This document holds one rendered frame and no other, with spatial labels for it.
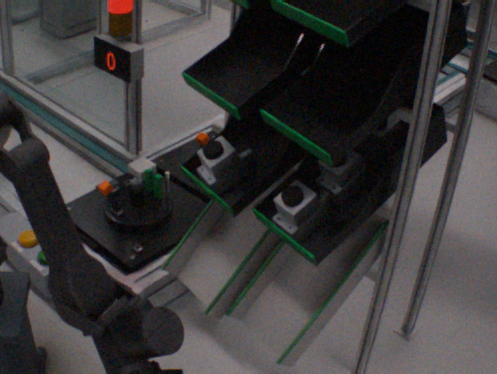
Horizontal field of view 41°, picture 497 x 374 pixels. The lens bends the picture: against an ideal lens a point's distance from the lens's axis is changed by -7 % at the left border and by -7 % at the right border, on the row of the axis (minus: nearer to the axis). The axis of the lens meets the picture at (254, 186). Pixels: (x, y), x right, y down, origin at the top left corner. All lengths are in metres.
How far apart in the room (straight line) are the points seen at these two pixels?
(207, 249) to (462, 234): 0.67
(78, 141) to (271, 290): 0.72
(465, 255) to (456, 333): 0.25
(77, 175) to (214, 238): 0.51
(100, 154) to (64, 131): 0.15
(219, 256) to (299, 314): 0.18
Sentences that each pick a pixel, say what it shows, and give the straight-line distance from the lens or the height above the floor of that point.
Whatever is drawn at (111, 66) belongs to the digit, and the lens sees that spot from 1.46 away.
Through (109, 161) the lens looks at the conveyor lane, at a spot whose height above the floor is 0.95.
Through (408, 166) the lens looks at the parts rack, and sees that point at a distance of 0.96.
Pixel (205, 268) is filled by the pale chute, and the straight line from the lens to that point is 1.19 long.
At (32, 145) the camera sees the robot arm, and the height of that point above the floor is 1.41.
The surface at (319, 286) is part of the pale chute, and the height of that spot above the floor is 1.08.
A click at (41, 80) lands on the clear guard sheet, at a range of 1.86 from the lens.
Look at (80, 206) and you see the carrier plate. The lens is 1.42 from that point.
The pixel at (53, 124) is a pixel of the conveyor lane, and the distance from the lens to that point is 1.76.
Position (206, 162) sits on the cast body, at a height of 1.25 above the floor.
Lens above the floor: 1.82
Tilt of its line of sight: 35 degrees down
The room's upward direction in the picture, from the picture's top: 5 degrees clockwise
